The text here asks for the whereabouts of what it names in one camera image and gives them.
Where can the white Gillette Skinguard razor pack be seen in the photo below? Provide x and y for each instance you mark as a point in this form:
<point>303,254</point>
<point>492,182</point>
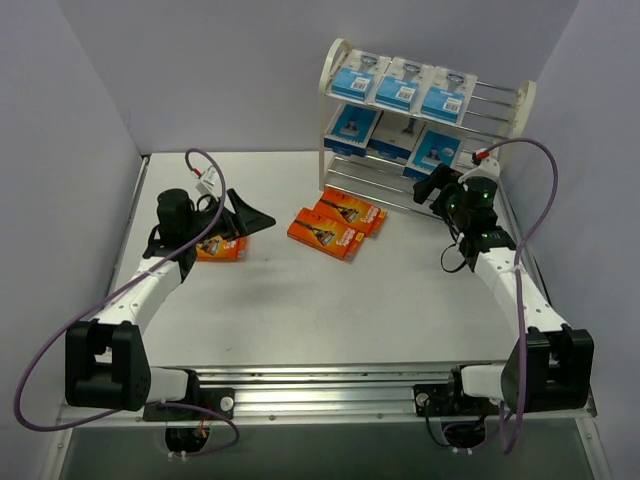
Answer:
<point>448,95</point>

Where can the grey Harry's box blue razor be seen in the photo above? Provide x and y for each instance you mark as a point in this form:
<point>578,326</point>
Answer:
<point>395,136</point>

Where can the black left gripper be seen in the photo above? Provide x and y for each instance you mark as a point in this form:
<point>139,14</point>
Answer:
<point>227,220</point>

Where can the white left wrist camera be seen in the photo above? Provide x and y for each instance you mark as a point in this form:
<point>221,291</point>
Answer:
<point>207,180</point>

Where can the cream metal-rod shelf rack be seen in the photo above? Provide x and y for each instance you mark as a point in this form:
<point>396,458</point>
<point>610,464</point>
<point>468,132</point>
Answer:
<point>494,113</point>

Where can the orange Gillette Fusion5 box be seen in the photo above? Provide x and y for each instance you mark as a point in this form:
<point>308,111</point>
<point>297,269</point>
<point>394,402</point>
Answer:
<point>351,211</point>
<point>219,250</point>
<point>326,235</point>

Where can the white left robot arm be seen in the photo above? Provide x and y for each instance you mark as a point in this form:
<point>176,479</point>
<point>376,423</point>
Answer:
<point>125,330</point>

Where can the clear Gillette blister pack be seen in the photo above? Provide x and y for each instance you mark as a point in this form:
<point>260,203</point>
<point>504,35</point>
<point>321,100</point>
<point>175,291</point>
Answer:
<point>359,75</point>
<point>403,82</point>

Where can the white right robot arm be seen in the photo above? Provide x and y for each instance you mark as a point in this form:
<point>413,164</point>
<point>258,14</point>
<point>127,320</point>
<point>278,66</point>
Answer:
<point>549,368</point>

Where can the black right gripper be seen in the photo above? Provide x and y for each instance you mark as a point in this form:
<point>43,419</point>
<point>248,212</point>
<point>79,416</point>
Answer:
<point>441,187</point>

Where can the aluminium mounting rail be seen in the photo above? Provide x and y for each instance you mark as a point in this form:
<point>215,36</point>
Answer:
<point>303,392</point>

